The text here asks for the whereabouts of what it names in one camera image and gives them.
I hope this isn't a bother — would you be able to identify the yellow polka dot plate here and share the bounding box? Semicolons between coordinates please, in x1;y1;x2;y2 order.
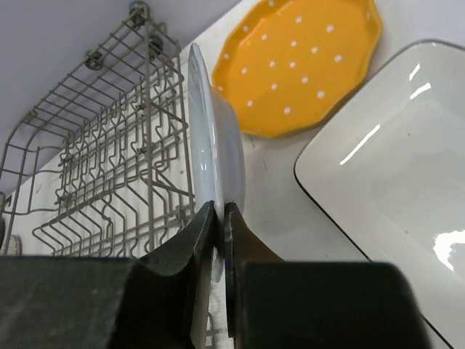
212;1;383;138

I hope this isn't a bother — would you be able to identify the grey wire dish rack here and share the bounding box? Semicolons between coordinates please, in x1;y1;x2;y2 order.
1;1;194;258

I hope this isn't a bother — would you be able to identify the white rectangular plate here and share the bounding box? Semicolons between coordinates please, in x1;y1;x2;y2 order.
294;40;464;348

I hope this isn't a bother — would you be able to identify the light blue round plate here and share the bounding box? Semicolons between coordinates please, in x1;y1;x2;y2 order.
187;42;247;284

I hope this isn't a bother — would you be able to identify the speckled beige oval plate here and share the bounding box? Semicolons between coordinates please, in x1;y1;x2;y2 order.
7;235;22;256

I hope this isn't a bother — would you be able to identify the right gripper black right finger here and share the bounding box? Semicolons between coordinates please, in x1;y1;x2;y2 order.
224;203;431;348

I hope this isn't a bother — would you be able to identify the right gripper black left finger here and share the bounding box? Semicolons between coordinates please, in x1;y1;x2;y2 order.
1;202;217;348

